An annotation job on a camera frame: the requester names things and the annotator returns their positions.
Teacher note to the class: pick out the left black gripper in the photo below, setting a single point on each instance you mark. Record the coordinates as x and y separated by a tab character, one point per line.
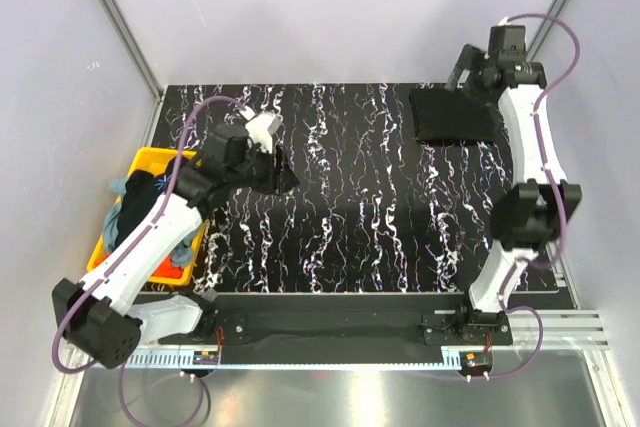
280	178

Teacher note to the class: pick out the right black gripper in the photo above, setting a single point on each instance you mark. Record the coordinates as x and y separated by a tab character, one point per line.
469	59

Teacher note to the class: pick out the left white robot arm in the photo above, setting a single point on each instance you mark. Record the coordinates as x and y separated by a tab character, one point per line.
99	315

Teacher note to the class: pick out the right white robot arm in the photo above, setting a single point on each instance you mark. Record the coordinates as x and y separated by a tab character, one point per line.
535	211

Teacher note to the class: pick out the yellow plastic bin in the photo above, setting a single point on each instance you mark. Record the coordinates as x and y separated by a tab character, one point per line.
154	160

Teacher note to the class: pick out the black t-shirt with blue print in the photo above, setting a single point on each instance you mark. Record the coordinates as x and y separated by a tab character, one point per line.
142	190

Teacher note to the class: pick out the grey-blue t-shirt in bin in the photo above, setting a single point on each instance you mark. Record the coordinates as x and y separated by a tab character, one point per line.
109	232

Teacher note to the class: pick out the orange t-shirt in bin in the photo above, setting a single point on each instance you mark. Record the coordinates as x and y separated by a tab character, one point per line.
170	274

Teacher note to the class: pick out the left small connector box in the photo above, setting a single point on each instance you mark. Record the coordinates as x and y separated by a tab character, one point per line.
206	358

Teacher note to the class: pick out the small connector box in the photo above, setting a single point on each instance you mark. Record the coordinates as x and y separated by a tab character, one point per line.
480	360
206	358

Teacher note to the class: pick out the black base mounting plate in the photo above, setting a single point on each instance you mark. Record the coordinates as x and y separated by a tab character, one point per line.
333	352

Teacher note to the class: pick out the right small connector box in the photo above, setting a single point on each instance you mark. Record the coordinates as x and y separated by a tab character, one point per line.
480	360

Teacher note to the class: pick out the left aluminium frame post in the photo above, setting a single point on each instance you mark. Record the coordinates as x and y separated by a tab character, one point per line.
132	47

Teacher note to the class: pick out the aluminium front rail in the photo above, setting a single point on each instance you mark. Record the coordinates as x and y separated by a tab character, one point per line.
550	327

